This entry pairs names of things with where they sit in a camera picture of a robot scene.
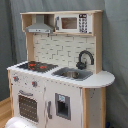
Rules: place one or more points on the white oven door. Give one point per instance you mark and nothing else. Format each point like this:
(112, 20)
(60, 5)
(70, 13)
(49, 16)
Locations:
(29, 105)

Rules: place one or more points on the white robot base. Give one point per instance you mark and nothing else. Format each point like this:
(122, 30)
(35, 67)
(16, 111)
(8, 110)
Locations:
(17, 122)

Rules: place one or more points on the wooden toy kitchen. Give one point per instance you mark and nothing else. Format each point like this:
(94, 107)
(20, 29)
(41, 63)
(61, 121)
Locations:
(73, 50)

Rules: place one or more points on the grey toy sink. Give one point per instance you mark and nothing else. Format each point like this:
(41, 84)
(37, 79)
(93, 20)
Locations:
(73, 74)

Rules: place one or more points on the black toy stovetop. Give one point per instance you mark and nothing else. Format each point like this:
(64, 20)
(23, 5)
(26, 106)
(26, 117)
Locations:
(37, 66)

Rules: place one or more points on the right red stove knob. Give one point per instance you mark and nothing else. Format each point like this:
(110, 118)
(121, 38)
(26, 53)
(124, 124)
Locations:
(34, 83)

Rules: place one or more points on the red stove knob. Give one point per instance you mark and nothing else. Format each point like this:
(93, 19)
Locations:
(34, 83)
(15, 78)

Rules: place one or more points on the white cabinet door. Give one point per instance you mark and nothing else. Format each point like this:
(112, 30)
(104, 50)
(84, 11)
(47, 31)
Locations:
(64, 106)

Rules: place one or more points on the toy microwave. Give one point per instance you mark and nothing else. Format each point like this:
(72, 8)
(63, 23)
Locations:
(73, 23)

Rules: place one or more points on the grey range hood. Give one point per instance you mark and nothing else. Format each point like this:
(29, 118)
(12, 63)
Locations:
(39, 26)

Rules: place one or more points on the left red stove knob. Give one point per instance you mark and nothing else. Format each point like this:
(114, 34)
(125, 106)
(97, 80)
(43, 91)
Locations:
(15, 78)

